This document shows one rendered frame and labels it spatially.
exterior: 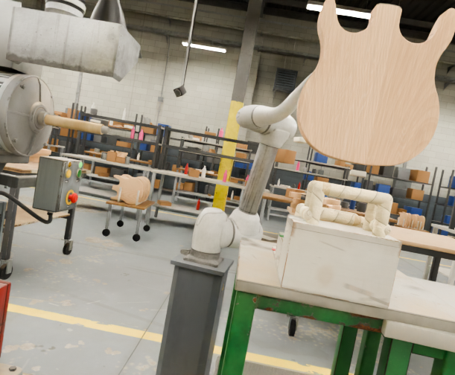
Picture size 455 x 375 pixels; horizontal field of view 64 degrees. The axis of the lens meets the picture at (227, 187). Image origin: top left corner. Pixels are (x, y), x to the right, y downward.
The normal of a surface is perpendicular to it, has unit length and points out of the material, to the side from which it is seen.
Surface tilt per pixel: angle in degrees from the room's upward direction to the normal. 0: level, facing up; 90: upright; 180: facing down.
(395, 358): 90
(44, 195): 90
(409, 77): 91
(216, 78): 90
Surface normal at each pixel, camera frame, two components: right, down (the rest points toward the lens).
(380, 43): -0.07, 0.07
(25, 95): 0.98, 0.09
